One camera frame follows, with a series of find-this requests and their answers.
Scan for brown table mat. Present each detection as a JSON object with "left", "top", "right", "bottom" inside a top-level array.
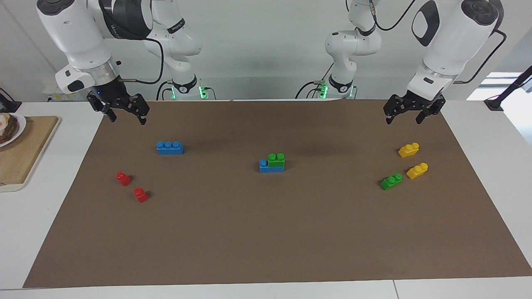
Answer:
[{"left": 23, "top": 99, "right": 532, "bottom": 288}]

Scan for black camera stand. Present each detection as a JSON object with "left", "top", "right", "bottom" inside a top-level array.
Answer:
[{"left": 484, "top": 66, "right": 532, "bottom": 111}]

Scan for yellow two-stud toy block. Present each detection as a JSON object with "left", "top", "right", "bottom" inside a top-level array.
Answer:
[
  {"left": 406, "top": 162, "right": 429, "bottom": 180},
  {"left": 398, "top": 142, "right": 420, "bottom": 158}
]

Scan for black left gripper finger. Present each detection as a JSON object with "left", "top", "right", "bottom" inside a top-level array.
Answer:
[
  {"left": 416, "top": 95, "right": 446, "bottom": 125},
  {"left": 383, "top": 95, "right": 406, "bottom": 125}
]

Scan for wooden cutting board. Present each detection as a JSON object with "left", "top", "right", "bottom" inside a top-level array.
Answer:
[{"left": 0, "top": 116, "right": 61, "bottom": 192}]

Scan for black left base cable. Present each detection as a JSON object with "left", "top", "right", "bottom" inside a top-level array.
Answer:
[{"left": 296, "top": 80, "right": 325, "bottom": 99}]

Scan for brown bread slices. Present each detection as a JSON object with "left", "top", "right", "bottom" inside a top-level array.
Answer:
[{"left": 0, "top": 113, "right": 19, "bottom": 145}]

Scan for blue three-stud toy block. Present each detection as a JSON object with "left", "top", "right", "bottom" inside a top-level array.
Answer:
[
  {"left": 156, "top": 141, "right": 184, "bottom": 156},
  {"left": 259, "top": 159, "right": 286, "bottom": 173}
]

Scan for white plate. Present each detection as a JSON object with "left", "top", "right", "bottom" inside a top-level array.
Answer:
[{"left": 0, "top": 113, "right": 27, "bottom": 147}]

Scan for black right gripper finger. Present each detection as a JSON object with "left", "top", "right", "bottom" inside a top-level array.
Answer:
[
  {"left": 123, "top": 94, "right": 149, "bottom": 125},
  {"left": 87, "top": 93, "right": 118, "bottom": 123}
]

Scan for black right base cable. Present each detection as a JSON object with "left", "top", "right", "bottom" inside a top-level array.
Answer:
[{"left": 156, "top": 80, "right": 174, "bottom": 100}]

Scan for black clamp mount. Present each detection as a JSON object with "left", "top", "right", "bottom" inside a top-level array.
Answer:
[{"left": 0, "top": 87, "right": 22, "bottom": 113}]

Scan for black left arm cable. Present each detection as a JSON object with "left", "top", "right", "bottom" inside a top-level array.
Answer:
[{"left": 369, "top": 0, "right": 507, "bottom": 85}]

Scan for black base cable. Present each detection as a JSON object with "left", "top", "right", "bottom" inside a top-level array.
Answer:
[
  {"left": 296, "top": 80, "right": 325, "bottom": 99},
  {"left": 156, "top": 80, "right": 174, "bottom": 100}
]

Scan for white power strip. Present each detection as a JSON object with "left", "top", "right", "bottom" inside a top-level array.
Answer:
[{"left": 43, "top": 82, "right": 90, "bottom": 103}]

